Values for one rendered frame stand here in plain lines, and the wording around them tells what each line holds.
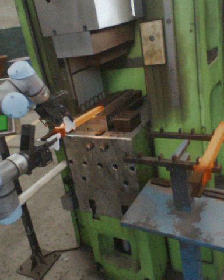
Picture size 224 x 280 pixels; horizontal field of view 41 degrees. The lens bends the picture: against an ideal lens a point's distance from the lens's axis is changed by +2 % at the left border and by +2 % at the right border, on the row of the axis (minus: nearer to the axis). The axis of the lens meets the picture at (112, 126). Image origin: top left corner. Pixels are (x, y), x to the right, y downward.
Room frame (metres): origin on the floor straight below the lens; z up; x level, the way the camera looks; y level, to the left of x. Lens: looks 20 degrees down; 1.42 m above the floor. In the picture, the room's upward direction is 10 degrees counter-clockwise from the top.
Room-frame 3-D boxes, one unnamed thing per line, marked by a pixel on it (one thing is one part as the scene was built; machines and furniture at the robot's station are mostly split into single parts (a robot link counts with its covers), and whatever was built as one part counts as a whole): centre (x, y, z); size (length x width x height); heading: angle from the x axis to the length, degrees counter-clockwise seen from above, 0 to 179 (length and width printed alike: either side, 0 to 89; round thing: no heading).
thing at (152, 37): (1.29, -0.23, 1.27); 0.09 x 0.02 x 0.17; 58
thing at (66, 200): (1.64, 0.35, 0.36); 0.09 x 0.07 x 0.12; 58
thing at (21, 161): (0.93, 0.34, 1.00); 0.08 x 0.05 x 0.08; 58
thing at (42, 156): (1.00, 0.30, 0.99); 0.12 x 0.08 x 0.09; 148
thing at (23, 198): (1.45, 0.45, 0.62); 0.44 x 0.05 x 0.05; 148
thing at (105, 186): (1.50, -0.06, 0.69); 0.56 x 0.38 x 0.45; 148
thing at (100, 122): (1.52, 0.00, 0.96); 0.42 x 0.20 x 0.09; 148
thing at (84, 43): (1.52, 0.00, 1.32); 0.42 x 0.20 x 0.10; 148
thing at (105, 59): (1.54, -0.05, 1.24); 0.30 x 0.07 x 0.06; 148
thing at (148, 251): (1.50, -0.06, 0.23); 0.55 x 0.37 x 0.47; 148
